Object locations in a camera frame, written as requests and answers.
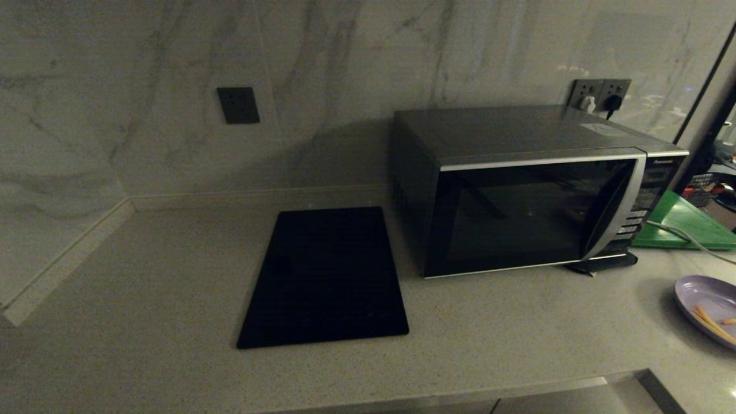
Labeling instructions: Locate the purple plate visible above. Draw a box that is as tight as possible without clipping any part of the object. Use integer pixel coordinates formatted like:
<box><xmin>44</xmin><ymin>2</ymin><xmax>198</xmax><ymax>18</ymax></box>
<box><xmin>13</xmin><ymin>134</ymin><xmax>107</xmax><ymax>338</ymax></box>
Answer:
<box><xmin>674</xmin><ymin>275</ymin><xmax>736</xmax><ymax>352</ymax></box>

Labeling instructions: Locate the silver black microwave oven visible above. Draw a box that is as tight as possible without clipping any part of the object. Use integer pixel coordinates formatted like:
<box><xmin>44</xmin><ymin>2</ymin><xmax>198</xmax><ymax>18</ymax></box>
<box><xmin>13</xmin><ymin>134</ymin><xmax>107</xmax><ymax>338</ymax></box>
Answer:
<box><xmin>391</xmin><ymin>106</ymin><xmax>690</xmax><ymax>279</ymax></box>

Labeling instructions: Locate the black induction cooktop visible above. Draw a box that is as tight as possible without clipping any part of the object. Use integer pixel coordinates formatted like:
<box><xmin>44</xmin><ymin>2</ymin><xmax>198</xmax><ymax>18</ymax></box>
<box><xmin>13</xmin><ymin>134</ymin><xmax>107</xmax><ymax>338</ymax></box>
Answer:
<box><xmin>236</xmin><ymin>206</ymin><xmax>410</xmax><ymax>350</ymax></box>

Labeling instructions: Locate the green cutting board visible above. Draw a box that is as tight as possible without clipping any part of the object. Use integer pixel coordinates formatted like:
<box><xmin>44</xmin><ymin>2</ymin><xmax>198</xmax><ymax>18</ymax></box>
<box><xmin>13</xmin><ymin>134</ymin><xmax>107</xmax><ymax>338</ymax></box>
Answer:
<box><xmin>631</xmin><ymin>190</ymin><xmax>736</xmax><ymax>251</ymax></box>

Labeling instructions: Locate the metal shopping cart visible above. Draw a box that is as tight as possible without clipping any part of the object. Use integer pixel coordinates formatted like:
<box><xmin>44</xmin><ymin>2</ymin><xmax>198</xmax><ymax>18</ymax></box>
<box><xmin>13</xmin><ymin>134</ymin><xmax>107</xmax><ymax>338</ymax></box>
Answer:
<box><xmin>683</xmin><ymin>172</ymin><xmax>736</xmax><ymax>209</ymax></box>

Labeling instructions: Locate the dark single wall socket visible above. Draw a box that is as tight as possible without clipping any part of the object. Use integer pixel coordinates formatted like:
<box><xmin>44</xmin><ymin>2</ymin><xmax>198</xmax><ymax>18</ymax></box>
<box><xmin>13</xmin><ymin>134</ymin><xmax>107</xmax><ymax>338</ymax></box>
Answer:
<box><xmin>216</xmin><ymin>87</ymin><xmax>260</xmax><ymax>125</ymax></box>

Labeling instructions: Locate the grey double wall socket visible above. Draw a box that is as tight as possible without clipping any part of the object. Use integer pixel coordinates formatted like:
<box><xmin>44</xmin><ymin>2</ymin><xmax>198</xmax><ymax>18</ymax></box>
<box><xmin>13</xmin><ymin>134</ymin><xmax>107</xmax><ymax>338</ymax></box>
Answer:
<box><xmin>567</xmin><ymin>79</ymin><xmax>633</xmax><ymax>113</ymax></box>

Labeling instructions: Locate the white power cable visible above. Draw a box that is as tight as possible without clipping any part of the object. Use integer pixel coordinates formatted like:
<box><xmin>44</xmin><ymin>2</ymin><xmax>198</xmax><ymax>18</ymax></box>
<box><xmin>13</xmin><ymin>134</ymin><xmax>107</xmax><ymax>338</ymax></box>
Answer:
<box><xmin>646</xmin><ymin>220</ymin><xmax>736</xmax><ymax>266</ymax></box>

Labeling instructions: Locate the black metal frame post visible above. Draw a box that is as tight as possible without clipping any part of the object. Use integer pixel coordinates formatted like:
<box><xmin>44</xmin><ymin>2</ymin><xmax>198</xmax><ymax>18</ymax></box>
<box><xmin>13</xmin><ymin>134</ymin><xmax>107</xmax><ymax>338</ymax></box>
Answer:
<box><xmin>672</xmin><ymin>26</ymin><xmax>736</xmax><ymax>195</ymax></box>

